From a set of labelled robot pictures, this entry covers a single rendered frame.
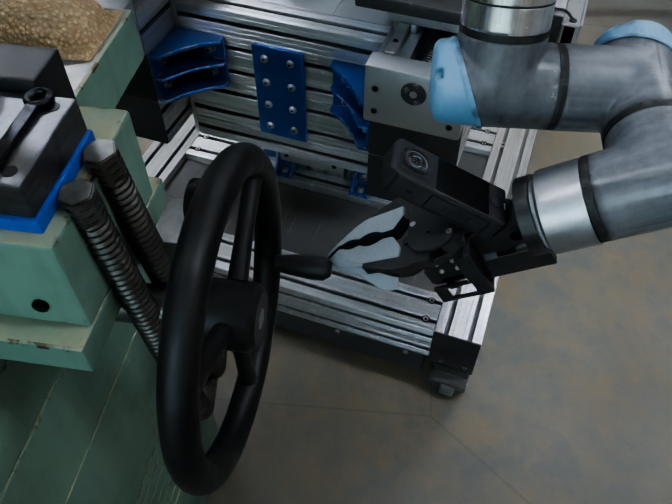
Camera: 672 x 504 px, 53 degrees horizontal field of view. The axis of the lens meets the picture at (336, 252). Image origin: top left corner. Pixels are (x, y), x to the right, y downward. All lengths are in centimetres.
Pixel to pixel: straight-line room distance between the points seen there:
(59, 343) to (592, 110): 46
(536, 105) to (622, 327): 111
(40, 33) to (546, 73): 47
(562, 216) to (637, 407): 103
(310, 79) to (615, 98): 60
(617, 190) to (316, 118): 68
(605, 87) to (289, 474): 99
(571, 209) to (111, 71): 46
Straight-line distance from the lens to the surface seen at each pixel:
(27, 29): 74
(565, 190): 57
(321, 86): 110
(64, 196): 47
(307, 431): 141
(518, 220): 58
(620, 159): 57
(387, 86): 90
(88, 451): 80
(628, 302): 171
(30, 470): 70
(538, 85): 60
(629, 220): 57
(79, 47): 72
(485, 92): 59
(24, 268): 48
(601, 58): 62
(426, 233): 61
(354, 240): 66
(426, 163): 57
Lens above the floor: 128
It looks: 50 degrees down
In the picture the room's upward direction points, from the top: straight up
